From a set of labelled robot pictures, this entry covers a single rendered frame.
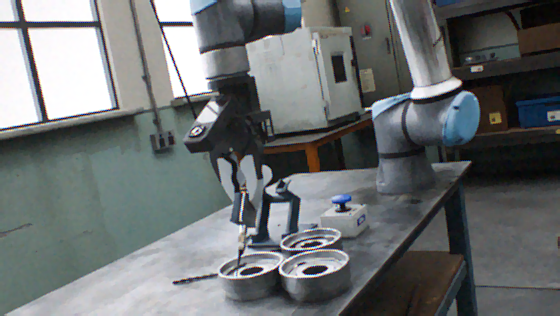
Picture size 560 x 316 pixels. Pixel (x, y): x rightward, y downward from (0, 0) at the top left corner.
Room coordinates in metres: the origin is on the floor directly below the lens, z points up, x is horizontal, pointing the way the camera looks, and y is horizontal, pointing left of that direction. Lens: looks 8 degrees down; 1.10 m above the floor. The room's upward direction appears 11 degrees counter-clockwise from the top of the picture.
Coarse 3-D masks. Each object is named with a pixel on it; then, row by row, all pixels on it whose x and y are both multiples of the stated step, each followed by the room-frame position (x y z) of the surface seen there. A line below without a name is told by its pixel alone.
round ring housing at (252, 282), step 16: (256, 256) 0.79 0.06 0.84; (272, 256) 0.78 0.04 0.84; (224, 272) 0.76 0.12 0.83; (240, 272) 0.75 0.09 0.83; (256, 272) 0.76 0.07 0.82; (272, 272) 0.70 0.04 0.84; (224, 288) 0.71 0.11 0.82; (240, 288) 0.69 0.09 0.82; (256, 288) 0.69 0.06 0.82; (272, 288) 0.71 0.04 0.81
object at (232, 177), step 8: (224, 160) 0.78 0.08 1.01; (232, 160) 0.78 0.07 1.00; (224, 168) 0.78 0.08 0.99; (232, 168) 0.77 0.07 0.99; (240, 168) 0.82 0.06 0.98; (224, 176) 0.78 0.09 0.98; (232, 176) 0.78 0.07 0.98; (240, 176) 0.81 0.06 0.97; (224, 184) 0.78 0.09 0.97; (232, 184) 0.78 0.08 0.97; (240, 184) 0.81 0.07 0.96; (232, 192) 0.78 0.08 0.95; (232, 200) 0.79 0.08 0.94
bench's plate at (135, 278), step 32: (320, 192) 1.33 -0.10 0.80; (352, 192) 1.26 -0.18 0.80; (416, 192) 1.13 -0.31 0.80; (448, 192) 1.11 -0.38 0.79; (224, 224) 1.18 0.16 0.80; (320, 224) 1.03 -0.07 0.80; (384, 224) 0.94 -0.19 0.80; (416, 224) 0.90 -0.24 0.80; (128, 256) 1.05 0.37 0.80; (192, 256) 0.97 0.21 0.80; (224, 256) 0.93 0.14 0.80; (352, 256) 0.80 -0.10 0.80; (384, 256) 0.77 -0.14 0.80; (64, 288) 0.91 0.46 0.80; (96, 288) 0.87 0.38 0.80; (128, 288) 0.84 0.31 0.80; (160, 288) 0.82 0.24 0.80; (192, 288) 0.79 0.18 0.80; (352, 288) 0.67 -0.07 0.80
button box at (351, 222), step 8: (336, 208) 0.95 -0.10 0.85; (352, 208) 0.94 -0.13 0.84; (360, 208) 0.93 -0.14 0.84; (320, 216) 0.93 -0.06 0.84; (328, 216) 0.92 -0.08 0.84; (336, 216) 0.91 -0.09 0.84; (344, 216) 0.90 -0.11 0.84; (352, 216) 0.89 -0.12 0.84; (360, 216) 0.92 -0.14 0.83; (328, 224) 0.92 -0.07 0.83; (336, 224) 0.91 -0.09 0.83; (344, 224) 0.90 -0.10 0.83; (352, 224) 0.89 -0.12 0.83; (360, 224) 0.91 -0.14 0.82; (368, 224) 0.94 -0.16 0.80; (344, 232) 0.90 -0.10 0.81; (352, 232) 0.89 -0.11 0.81; (360, 232) 0.91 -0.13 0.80
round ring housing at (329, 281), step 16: (304, 256) 0.74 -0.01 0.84; (320, 256) 0.74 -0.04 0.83; (336, 256) 0.73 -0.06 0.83; (288, 272) 0.71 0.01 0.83; (304, 272) 0.71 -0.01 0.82; (320, 272) 0.71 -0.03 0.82; (336, 272) 0.65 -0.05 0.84; (288, 288) 0.67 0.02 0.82; (304, 288) 0.65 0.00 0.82; (320, 288) 0.64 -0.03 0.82; (336, 288) 0.65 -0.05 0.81
